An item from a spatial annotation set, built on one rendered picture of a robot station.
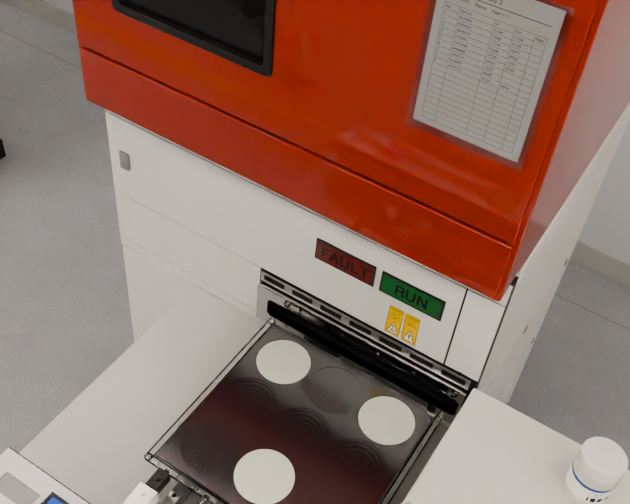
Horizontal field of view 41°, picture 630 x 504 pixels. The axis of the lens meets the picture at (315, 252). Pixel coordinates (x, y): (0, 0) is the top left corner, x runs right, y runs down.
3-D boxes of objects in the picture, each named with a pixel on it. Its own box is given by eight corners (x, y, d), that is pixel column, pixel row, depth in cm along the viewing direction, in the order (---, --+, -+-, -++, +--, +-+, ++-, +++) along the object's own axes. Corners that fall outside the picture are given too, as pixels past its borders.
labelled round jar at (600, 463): (571, 460, 135) (590, 427, 128) (613, 482, 132) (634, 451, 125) (556, 493, 130) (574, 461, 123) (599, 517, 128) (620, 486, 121)
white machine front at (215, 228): (128, 237, 182) (111, 83, 154) (464, 422, 155) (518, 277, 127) (119, 245, 180) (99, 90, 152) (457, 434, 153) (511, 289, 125)
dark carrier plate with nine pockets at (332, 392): (274, 325, 158) (274, 323, 158) (435, 414, 147) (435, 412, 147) (156, 456, 137) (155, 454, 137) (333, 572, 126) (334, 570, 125)
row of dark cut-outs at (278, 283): (262, 277, 160) (262, 268, 158) (469, 388, 145) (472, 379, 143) (260, 279, 159) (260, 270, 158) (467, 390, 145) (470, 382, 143)
